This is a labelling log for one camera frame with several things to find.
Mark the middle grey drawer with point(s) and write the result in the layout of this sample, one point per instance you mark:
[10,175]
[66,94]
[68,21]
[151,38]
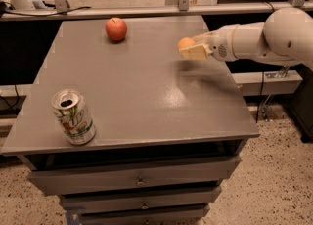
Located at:
[142,200]

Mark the orange fruit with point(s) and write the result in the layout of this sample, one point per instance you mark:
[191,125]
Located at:
[184,44]

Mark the red apple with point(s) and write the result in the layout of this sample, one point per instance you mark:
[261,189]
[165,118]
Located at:
[116,29]

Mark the grey drawer cabinet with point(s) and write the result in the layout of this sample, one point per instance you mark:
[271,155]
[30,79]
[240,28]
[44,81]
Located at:
[146,102]

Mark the white 7up can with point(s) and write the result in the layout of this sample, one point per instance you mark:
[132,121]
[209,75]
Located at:
[71,112]

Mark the grey drawer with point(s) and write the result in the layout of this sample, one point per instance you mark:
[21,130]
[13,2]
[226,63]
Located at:
[134,175]
[142,200]
[145,217]

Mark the top grey drawer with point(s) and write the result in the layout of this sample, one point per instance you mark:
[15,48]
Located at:
[134,175]

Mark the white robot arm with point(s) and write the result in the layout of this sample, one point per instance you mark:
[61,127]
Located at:
[284,39]

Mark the bottom grey drawer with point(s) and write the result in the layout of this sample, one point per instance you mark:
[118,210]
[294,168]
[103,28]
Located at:
[145,217]

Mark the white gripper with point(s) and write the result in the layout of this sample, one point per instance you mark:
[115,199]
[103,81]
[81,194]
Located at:
[219,44]

